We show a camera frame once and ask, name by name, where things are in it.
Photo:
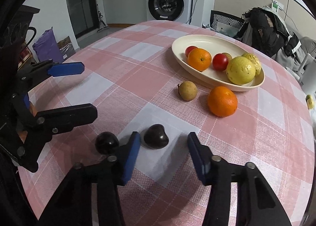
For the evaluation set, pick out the pink checked tablecloth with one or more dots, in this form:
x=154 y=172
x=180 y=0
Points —
x=131 y=77

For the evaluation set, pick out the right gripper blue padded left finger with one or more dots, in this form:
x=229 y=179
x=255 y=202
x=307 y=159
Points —
x=71 y=203

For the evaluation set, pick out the black mesh chair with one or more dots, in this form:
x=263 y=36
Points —
x=226 y=24

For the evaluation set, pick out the white lower cabinets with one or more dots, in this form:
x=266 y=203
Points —
x=125 y=11

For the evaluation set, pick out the white electric kettle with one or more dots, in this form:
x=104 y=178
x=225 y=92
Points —
x=307 y=73

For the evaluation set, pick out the rough yellow-green citrus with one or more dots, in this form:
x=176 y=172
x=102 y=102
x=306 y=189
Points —
x=255 y=61

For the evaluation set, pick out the small yellow fruit on side table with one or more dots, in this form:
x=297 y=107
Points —
x=310 y=102

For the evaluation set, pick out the red tomato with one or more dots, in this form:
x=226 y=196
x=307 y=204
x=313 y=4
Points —
x=220 y=62
x=189 y=49

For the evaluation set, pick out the orange tangerine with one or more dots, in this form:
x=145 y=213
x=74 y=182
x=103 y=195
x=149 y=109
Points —
x=222 y=102
x=199 y=59

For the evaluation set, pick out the red tomato front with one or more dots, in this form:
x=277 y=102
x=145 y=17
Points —
x=220 y=62

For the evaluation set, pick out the dark plum left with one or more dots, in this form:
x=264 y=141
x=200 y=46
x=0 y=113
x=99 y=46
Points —
x=106 y=143

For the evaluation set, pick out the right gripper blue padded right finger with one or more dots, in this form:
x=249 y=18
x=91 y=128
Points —
x=257 y=203

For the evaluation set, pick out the grey sofa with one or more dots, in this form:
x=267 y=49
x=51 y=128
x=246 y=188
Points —
x=307 y=46

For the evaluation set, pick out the purple bag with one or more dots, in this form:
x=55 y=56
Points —
x=46 y=47

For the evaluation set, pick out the smooth yellow lemon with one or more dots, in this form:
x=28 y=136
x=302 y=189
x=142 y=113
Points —
x=240 y=70

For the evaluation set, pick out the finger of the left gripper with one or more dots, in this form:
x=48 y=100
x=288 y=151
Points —
x=64 y=119
x=64 y=68

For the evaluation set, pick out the dark glass door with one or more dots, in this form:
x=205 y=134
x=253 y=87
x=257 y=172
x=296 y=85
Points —
x=83 y=15

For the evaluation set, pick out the dark plum right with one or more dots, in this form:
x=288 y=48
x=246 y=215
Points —
x=155 y=137

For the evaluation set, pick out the dark plum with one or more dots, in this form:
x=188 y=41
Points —
x=106 y=143
x=155 y=137

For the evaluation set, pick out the pile of dark clothes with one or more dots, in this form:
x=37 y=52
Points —
x=266 y=32

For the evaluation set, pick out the small brown longan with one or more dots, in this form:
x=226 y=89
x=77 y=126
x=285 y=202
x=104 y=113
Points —
x=187 y=91
x=229 y=57

